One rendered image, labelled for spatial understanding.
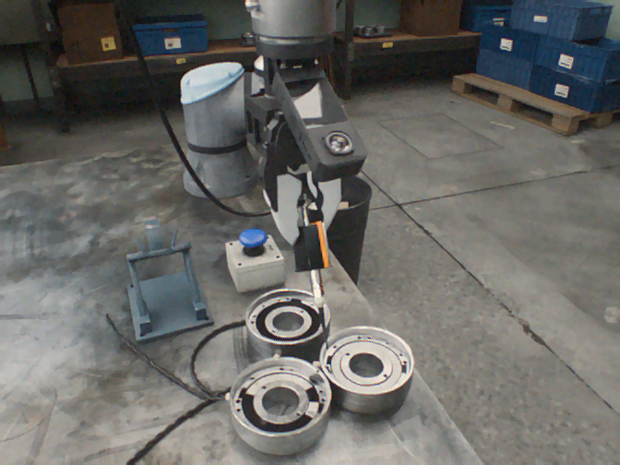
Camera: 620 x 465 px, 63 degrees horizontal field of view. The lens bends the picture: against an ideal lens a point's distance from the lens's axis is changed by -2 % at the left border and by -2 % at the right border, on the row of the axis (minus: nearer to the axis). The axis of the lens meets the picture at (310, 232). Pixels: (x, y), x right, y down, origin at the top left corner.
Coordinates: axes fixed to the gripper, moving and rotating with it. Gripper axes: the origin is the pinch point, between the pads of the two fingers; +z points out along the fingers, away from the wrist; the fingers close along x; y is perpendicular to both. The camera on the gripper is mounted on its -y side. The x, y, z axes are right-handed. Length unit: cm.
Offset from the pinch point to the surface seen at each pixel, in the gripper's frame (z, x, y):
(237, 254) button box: 12.6, 2.9, 18.0
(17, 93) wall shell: 81, 50, 404
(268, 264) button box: 13.1, -0.3, 14.2
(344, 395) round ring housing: 14.0, 1.3, -10.4
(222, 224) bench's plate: 17.3, 0.1, 34.7
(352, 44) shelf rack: 58, -193, 315
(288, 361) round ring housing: 13.2, 4.9, -3.9
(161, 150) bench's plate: 17, 2, 74
